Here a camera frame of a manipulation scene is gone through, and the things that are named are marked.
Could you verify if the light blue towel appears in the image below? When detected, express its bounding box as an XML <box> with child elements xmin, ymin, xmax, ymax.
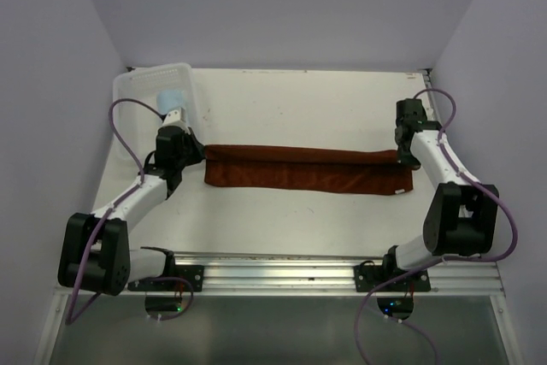
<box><xmin>156</xmin><ymin>89</ymin><xmax>185</xmax><ymax>115</ymax></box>

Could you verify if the brown rust towel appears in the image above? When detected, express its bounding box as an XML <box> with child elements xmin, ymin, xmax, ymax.
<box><xmin>204</xmin><ymin>144</ymin><xmax>414</xmax><ymax>196</ymax></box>

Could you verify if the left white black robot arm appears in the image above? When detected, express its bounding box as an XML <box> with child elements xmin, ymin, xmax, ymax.
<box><xmin>57</xmin><ymin>126</ymin><xmax>204</xmax><ymax>296</ymax></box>

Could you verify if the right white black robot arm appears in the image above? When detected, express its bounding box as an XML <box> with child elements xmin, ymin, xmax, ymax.
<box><xmin>380</xmin><ymin>98</ymin><xmax>497</xmax><ymax>291</ymax></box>

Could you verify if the white perforated plastic basket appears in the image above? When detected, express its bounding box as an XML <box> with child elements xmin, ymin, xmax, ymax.
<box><xmin>113</xmin><ymin>62</ymin><xmax>203</xmax><ymax>161</ymax></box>

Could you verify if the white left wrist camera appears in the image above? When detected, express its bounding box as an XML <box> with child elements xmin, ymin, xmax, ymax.
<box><xmin>162</xmin><ymin>107</ymin><xmax>188</xmax><ymax>130</ymax></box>

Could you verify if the aluminium right side rail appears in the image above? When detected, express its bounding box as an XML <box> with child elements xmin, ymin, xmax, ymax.
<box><xmin>421</xmin><ymin>68</ymin><xmax>484</xmax><ymax>262</ymax></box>

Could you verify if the aluminium rail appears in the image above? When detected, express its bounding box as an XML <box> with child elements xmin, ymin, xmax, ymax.
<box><xmin>421</xmin><ymin>68</ymin><xmax>484</xmax><ymax>262</ymax></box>
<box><xmin>54</xmin><ymin>255</ymin><xmax>508</xmax><ymax>297</ymax></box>

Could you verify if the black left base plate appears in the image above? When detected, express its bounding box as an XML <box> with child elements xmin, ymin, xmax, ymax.
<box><xmin>127</xmin><ymin>265</ymin><xmax>205</xmax><ymax>292</ymax></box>

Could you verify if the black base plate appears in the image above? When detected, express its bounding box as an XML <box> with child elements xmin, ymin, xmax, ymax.
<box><xmin>127</xmin><ymin>265</ymin><xmax>205</xmax><ymax>292</ymax></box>
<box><xmin>353</xmin><ymin>260</ymin><xmax>432</xmax><ymax>293</ymax></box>

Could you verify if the aluminium front rail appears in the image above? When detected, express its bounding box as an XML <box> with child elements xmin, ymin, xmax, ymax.
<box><xmin>54</xmin><ymin>255</ymin><xmax>508</xmax><ymax>297</ymax></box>

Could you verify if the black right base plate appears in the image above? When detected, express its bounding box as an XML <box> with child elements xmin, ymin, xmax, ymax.
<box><xmin>353</xmin><ymin>260</ymin><xmax>432</xmax><ymax>293</ymax></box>

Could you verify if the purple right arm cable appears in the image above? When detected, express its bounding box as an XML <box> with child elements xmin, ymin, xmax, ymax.
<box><xmin>354</xmin><ymin>88</ymin><xmax>521</xmax><ymax>365</ymax></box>

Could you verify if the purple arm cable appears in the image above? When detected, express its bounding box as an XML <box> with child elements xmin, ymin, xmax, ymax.
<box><xmin>354</xmin><ymin>88</ymin><xmax>521</xmax><ymax>365</ymax></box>
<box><xmin>66</xmin><ymin>98</ymin><xmax>196</xmax><ymax>326</ymax></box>

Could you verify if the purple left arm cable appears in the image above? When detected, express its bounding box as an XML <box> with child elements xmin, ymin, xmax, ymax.
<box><xmin>66</xmin><ymin>98</ymin><xmax>196</xmax><ymax>326</ymax></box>

